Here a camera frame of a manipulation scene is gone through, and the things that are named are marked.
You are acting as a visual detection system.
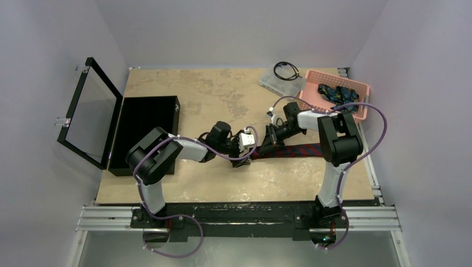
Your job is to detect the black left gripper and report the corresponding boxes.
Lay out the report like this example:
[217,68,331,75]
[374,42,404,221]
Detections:
[216,131,250,166]

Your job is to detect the red navy striped tie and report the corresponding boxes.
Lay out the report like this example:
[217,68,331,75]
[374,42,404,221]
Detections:
[250,143,323,160]

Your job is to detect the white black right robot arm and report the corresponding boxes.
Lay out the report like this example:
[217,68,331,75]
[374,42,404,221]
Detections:
[257,102,363,226]

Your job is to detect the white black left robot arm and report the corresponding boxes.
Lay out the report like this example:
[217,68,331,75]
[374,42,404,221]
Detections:
[125,121,258,228]

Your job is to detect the pink plastic basket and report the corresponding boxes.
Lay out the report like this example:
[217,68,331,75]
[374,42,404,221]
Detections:
[299,70,370,112]

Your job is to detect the blue patterned tie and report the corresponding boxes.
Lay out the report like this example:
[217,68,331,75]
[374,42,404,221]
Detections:
[317,83,360,110]

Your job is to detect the black tie display box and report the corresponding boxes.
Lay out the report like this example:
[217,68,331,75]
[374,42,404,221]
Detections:
[108,96,180,176]

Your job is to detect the black framed glass box lid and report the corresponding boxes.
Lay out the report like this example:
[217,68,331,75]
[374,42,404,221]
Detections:
[55,57,123,170]

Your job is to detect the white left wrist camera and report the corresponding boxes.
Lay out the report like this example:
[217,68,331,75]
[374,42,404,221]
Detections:
[237,129,256,152]

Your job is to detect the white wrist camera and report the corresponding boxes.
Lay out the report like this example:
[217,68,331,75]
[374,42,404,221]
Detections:
[266,107,277,120]
[237,129,256,152]

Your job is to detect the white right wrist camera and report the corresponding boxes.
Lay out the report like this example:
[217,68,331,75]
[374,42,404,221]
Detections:
[266,107,277,120]

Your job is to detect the black mounting base plate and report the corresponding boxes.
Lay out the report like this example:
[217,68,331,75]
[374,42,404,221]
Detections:
[130,201,347,246]

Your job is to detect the black coiled cable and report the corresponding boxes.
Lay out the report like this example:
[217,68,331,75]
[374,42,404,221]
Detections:
[273,61,303,81]

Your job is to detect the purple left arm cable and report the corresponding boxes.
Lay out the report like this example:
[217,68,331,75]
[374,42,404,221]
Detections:
[132,125,259,259]

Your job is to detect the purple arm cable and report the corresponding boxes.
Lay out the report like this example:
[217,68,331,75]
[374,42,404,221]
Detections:
[269,96,388,251]
[132,125,259,259]

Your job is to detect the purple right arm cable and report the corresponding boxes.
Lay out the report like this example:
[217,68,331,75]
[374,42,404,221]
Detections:
[269,96,388,251]

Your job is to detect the aluminium frame rail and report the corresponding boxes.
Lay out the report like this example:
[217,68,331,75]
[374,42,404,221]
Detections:
[76,201,410,266]

